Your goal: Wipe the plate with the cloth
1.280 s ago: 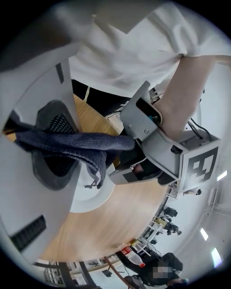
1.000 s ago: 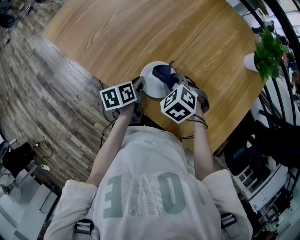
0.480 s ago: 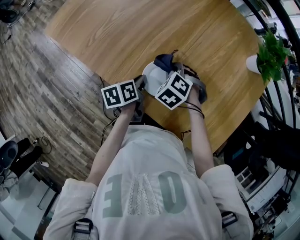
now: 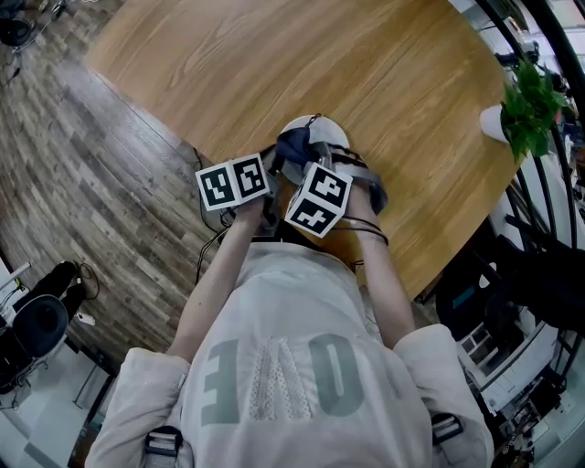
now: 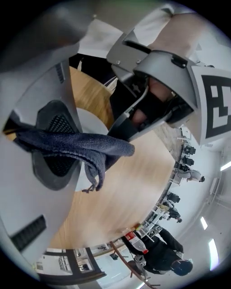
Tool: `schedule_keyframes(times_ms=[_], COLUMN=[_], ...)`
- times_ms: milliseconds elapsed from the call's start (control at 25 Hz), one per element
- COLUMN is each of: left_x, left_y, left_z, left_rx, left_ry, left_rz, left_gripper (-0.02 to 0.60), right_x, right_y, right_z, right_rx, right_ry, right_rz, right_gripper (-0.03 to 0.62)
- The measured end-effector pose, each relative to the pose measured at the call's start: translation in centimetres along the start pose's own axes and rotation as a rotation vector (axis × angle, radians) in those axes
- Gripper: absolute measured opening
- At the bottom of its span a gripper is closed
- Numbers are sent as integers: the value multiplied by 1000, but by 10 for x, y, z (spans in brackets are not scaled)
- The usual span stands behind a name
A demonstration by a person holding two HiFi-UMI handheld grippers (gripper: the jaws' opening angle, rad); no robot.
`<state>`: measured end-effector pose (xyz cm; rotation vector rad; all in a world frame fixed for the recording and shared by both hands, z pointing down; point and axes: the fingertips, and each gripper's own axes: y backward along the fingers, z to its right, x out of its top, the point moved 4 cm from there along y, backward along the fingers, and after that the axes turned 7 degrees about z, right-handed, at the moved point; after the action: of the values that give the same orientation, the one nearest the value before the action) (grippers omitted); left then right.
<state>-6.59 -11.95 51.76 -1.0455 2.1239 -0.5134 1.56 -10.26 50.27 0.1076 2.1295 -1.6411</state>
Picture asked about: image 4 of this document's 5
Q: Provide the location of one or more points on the green potted plant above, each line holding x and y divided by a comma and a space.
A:
532, 109

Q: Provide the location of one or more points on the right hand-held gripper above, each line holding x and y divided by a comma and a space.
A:
324, 187

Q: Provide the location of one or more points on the black bag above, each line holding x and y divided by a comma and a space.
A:
57, 283

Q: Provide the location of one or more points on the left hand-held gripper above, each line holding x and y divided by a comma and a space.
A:
228, 183

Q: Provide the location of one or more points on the dark blue cloth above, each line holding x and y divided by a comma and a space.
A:
294, 144

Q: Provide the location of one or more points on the person's right forearm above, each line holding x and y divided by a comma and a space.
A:
388, 292

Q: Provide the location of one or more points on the round black stool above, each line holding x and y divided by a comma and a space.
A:
41, 326

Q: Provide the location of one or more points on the black office chair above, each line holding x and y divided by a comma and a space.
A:
516, 279
16, 29

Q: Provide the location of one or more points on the white plate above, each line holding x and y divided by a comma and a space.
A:
336, 132

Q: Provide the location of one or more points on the white shelf unit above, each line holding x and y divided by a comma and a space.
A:
507, 370

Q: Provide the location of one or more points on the person's white shirt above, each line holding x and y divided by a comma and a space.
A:
283, 320

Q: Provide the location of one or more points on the black harness buckle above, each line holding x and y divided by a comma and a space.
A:
446, 428
163, 441

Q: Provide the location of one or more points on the person's left forearm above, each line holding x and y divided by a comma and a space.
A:
215, 283

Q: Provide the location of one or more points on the dark curved-back chair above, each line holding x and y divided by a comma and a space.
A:
560, 36

